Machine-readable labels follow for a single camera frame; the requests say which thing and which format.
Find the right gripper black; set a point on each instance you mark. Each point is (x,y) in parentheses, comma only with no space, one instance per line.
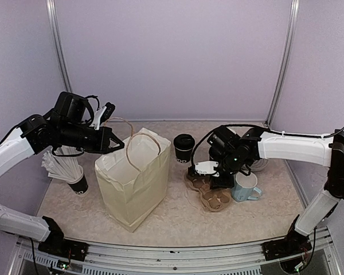
(228,182)

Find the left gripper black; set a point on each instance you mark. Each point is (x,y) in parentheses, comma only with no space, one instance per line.
(102,146)

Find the brown pulp cup carrier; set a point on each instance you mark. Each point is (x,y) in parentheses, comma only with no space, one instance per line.
(213,200)

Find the beige paper bag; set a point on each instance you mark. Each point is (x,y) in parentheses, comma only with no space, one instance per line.
(133,180)

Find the black plastic cup lid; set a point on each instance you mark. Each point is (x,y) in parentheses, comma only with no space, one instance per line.
(184,142)

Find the stack of paper cups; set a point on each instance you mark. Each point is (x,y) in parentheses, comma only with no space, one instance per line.
(232,131)

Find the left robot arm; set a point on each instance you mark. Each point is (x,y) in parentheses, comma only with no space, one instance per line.
(71,122)

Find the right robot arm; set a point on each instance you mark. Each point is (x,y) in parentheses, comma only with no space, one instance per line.
(233,153)

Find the light blue ceramic mug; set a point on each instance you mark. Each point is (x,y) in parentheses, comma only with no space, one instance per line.
(245,188)

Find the grey swirl silicone lid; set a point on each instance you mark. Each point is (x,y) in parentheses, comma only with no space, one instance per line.
(259,165)

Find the bundle of white straws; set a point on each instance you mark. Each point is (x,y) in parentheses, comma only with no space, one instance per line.
(62,164)

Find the black cup holding straws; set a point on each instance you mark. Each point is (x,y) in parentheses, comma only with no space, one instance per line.
(80,185)

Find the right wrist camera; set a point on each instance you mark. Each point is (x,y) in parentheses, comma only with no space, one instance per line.
(206,168)

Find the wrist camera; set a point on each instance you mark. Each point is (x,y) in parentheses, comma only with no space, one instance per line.
(103,114)
(206,168)

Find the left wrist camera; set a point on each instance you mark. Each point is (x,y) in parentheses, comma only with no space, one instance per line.
(103,114)

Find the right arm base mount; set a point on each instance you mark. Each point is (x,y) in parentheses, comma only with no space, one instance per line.
(286,246)

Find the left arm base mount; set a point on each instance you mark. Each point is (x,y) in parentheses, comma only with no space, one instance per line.
(63,249)

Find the aluminium front rail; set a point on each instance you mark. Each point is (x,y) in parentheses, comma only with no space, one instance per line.
(101,258)

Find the left aluminium corner post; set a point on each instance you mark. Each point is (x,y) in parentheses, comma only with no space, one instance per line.
(55,30)

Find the aluminium corner post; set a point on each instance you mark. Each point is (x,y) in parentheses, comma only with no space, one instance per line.
(55,30)
(291,28)

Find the right aluminium corner post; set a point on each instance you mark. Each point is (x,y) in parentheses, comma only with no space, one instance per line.
(291,28)

